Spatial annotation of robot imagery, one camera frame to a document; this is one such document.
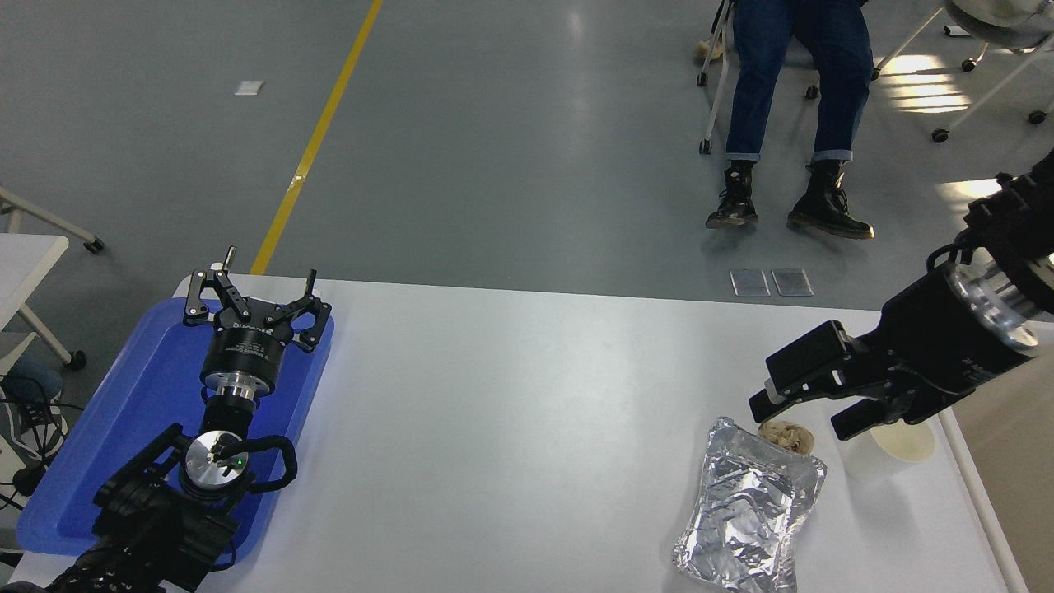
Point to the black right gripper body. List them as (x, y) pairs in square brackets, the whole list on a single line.
[(939, 338)]

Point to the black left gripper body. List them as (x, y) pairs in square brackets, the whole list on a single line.
[(245, 346)]

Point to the white paper cup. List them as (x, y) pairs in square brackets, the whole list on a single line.
[(865, 465)]

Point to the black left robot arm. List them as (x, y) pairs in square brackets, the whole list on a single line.
[(156, 527)]

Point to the clear floor plate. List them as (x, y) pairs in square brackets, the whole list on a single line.
[(792, 282), (749, 282)]

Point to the crumpled tan paper ball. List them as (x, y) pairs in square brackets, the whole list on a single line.
[(786, 436)]

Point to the blue plastic tray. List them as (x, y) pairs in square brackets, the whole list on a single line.
[(132, 412)]

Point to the large pale bin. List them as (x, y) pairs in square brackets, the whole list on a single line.
[(1013, 461)]

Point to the crumpled silver foil tray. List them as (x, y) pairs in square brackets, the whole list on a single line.
[(741, 519)]

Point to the grey-blue round item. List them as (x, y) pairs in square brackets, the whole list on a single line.
[(37, 379)]

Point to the white side table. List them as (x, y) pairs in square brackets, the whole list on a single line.
[(25, 263)]

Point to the seated person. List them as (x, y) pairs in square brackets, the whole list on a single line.
[(757, 82)]

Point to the white wheeled chair grey seat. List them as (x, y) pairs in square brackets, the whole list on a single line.
[(996, 21)]

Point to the white wheeled frame leg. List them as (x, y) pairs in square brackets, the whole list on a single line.
[(49, 218)]

